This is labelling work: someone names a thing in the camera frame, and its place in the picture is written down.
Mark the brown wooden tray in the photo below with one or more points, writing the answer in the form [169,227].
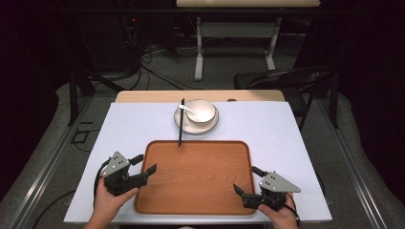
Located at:
[197,181]

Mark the black folding chair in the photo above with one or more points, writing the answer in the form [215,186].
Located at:
[296,101]

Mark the person's right hand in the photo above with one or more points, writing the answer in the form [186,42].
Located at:
[280,218]

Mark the metal floor rail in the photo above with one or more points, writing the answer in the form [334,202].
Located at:
[353,171]
[47,165]

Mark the white-framed table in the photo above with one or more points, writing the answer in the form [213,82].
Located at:
[237,30]

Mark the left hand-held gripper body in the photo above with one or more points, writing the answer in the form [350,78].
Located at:
[118,178]

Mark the light wooden table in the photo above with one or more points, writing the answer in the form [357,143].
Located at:
[153,95]

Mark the white table mat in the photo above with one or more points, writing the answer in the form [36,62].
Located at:
[273,136]

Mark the cream bowl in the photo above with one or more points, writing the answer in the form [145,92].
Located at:
[204,116]

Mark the white spoon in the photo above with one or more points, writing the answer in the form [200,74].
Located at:
[187,110]

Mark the black metal stand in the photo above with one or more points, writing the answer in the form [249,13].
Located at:
[73,101]

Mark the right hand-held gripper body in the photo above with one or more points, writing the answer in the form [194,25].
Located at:
[270,192]

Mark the black chopsticks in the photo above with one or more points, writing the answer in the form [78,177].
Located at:
[181,133]

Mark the cream round plate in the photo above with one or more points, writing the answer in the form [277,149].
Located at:
[191,129]

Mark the person's left hand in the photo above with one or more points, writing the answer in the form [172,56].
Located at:
[110,203]

